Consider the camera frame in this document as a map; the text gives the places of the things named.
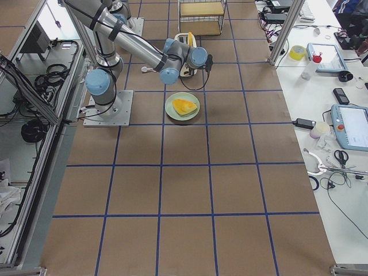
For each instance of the yellow tape roll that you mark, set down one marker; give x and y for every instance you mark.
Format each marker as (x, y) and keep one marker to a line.
(297, 52)

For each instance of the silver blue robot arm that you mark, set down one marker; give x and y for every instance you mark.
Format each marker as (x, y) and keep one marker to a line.
(110, 30)

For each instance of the red capped bottle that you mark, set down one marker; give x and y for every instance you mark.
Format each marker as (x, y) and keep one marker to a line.
(311, 68)

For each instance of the teach pendant far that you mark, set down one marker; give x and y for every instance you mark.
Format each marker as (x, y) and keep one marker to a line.
(332, 59)

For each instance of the green plate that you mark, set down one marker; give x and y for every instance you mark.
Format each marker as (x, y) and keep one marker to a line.
(181, 95)

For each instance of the black power adapter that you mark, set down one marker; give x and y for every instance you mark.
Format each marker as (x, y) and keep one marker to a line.
(304, 123)

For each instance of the white toaster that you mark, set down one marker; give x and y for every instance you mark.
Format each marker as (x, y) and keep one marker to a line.
(186, 71)

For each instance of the teach pendant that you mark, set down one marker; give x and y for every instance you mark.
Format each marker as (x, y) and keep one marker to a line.
(350, 126)
(332, 59)

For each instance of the yellow toast slice on plate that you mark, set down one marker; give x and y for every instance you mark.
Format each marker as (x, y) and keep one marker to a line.
(184, 107)

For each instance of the blue tape roll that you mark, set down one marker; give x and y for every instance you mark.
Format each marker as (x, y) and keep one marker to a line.
(316, 182)

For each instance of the wooden wire shelf rack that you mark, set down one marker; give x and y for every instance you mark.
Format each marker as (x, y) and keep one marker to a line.
(201, 18)

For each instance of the teach pendant near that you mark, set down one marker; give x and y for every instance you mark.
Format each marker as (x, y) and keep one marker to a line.
(350, 126)

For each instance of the grey control box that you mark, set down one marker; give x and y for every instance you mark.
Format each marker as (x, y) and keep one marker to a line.
(37, 42)

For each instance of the white toaster plug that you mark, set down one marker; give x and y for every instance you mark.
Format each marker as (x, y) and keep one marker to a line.
(146, 69)

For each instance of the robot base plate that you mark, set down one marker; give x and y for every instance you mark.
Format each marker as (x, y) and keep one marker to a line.
(117, 115)

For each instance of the black phone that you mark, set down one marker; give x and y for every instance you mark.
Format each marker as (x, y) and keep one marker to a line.
(341, 96)

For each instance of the white plastic cup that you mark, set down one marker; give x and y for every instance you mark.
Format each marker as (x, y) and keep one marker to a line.
(320, 129)

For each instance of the aluminium frame post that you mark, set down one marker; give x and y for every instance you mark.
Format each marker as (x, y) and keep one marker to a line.
(286, 28)

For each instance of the black scissors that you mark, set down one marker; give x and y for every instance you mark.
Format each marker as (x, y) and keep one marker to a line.
(342, 157)

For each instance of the toast slice in toaster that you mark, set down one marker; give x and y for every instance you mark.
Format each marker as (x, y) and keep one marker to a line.
(190, 39)

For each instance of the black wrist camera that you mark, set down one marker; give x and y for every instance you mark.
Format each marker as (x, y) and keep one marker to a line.
(209, 63)

